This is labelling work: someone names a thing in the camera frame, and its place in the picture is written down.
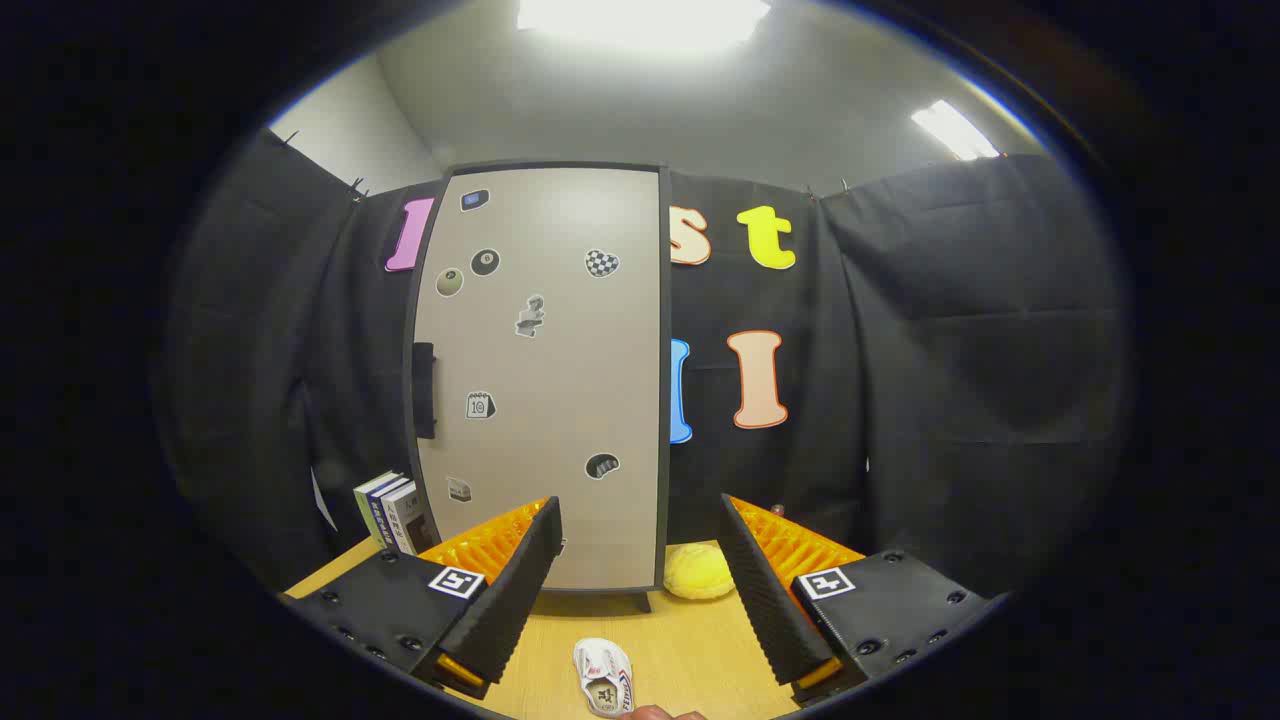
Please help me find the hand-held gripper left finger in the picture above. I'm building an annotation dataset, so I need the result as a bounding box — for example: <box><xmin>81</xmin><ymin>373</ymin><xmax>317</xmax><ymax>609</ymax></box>
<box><xmin>285</xmin><ymin>497</ymin><xmax>563</xmax><ymax>701</ymax></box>

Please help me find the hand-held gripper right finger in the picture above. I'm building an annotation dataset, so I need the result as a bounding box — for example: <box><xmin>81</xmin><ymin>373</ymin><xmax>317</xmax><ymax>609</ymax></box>
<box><xmin>718</xmin><ymin>494</ymin><xmax>1006</xmax><ymax>706</ymax></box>

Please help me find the white shoe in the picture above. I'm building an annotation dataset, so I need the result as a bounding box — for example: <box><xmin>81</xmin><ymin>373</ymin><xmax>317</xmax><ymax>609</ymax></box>
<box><xmin>573</xmin><ymin>638</ymin><xmax>635</xmax><ymax>718</ymax></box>

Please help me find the black door handle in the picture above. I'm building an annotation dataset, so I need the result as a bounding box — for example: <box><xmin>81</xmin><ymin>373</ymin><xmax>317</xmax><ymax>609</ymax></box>
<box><xmin>412</xmin><ymin>342</ymin><xmax>437</xmax><ymax>439</ymax></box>

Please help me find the dark grey shoe cabinet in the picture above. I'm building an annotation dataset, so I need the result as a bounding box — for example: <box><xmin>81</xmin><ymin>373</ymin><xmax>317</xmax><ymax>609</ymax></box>
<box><xmin>402</xmin><ymin>162</ymin><xmax>671</xmax><ymax>613</ymax></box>

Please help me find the yellow plush toy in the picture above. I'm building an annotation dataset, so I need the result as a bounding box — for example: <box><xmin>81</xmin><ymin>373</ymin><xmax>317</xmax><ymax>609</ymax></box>
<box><xmin>663</xmin><ymin>543</ymin><xmax>738</xmax><ymax>601</ymax></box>

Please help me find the white spine book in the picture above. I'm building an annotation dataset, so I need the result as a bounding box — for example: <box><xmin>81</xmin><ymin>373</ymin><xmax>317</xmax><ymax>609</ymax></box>
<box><xmin>383</xmin><ymin>483</ymin><xmax>436</xmax><ymax>556</ymax></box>

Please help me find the blue spine book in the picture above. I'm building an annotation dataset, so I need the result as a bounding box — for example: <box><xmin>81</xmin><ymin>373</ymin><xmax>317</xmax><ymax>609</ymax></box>
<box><xmin>368</xmin><ymin>478</ymin><xmax>411</xmax><ymax>551</ymax></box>

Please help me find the small ceiling light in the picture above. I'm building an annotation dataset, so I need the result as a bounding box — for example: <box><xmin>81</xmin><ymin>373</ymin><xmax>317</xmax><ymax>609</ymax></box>
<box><xmin>910</xmin><ymin>99</ymin><xmax>1001</xmax><ymax>161</ymax></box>

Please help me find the large ceiling light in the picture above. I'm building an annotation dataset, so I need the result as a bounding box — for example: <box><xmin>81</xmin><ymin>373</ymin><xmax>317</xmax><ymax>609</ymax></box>
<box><xmin>515</xmin><ymin>0</ymin><xmax>773</xmax><ymax>51</ymax></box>

